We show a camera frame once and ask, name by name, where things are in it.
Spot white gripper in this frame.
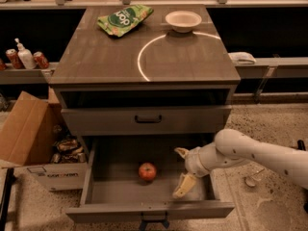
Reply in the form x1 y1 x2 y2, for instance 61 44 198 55
172 142 248 198

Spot red apple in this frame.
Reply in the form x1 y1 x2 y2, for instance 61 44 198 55
139 163 157 182

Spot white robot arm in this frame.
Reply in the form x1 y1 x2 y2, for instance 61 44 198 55
172 129 308 198

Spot closed top drawer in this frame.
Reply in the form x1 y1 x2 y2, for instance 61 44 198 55
62 105 231 136

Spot open middle drawer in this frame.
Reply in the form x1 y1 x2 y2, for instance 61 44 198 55
66 134 234 223

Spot blue drawer clamp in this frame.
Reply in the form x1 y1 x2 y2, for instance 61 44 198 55
139 212 169 231

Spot grey drawer cabinet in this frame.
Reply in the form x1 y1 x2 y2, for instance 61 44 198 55
50 5 240 150

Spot snack packets in box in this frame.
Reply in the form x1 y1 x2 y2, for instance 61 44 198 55
50 137 86 164

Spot white folded cloth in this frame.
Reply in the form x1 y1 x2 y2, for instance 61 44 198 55
229 52 256 64

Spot white paper bowl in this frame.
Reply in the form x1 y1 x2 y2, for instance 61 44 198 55
166 11 202 33

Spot green chip bag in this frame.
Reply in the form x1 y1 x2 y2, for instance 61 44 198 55
97 5 154 38

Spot brown cardboard box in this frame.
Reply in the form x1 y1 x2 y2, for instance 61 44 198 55
0 91 87 191

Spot red soda can right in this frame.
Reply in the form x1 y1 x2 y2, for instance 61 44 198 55
34 51 49 69

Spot red soda can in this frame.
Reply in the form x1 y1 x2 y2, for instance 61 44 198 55
34 51 49 69
6 49 23 69

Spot black bar left edge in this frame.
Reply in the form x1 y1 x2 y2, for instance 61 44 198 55
0 168 15 231

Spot white pump bottle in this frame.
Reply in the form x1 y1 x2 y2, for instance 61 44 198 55
15 38 37 69

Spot red soda can left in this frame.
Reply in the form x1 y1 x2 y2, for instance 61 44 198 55
6 49 23 69

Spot black drawer handle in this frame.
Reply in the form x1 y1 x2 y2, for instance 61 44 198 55
134 115 163 124

